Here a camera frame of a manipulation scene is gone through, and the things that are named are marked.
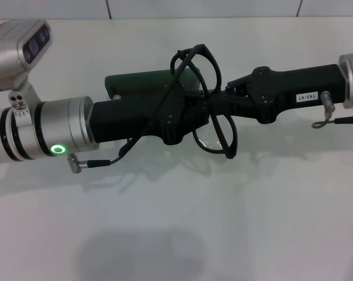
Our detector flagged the black glasses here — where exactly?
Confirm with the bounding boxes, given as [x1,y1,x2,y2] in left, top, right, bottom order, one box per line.
[140,43,238,160]

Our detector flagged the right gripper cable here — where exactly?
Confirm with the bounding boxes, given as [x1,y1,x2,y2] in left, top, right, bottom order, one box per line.
[311,91,353,130]

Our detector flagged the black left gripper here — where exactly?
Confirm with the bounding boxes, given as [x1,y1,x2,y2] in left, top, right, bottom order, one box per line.
[89,84,213,146]

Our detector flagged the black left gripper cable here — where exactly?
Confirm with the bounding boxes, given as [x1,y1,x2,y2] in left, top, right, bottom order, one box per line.
[67,94,139,174]

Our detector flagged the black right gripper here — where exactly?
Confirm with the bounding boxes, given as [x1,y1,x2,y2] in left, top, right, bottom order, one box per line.
[209,63,346,124]

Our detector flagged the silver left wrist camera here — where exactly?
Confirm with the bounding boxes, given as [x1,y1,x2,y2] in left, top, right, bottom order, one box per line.
[0,19,53,118]

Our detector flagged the green glasses case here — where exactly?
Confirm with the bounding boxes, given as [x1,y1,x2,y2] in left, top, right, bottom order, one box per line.
[104,68,202,101]

